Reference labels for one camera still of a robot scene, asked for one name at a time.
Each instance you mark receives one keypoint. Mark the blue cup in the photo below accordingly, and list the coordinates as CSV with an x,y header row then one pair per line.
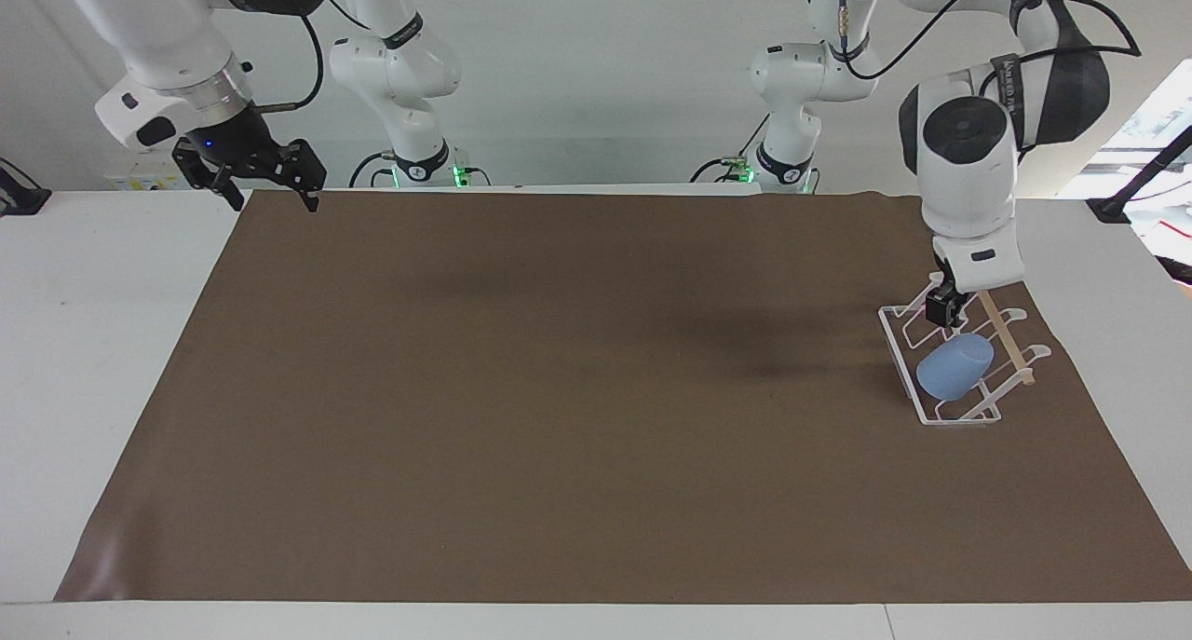
x,y
952,370

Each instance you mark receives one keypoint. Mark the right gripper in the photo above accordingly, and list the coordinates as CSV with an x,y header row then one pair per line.
x,y
233,137

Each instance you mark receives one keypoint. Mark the black stand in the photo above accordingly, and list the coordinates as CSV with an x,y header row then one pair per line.
x,y
19,197
1131,193

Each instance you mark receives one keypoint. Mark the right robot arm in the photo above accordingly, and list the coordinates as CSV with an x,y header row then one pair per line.
x,y
168,34

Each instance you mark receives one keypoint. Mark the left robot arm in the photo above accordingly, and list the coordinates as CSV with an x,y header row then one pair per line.
x,y
968,156

